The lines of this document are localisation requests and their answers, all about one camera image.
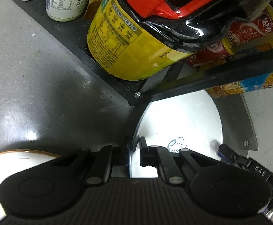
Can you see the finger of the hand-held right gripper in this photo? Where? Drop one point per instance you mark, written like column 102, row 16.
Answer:
column 232, row 157

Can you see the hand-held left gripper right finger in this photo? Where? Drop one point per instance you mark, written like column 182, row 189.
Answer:
column 143, row 152

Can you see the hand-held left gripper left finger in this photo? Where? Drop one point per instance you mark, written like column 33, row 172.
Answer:
column 125, row 150

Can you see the white deep plate script print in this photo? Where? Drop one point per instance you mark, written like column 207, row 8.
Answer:
column 185, row 121

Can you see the orange juice bottle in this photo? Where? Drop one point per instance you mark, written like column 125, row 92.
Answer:
column 244, row 88

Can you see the oil bottle yellow label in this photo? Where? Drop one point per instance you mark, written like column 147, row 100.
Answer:
column 117, row 51

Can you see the red drink can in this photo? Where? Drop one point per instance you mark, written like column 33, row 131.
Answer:
column 209, row 51
column 256, row 28

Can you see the black metal shelf rack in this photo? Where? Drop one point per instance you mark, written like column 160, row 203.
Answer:
column 68, row 42

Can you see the brown seasoning pouch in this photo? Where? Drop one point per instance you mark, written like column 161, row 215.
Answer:
column 96, row 2

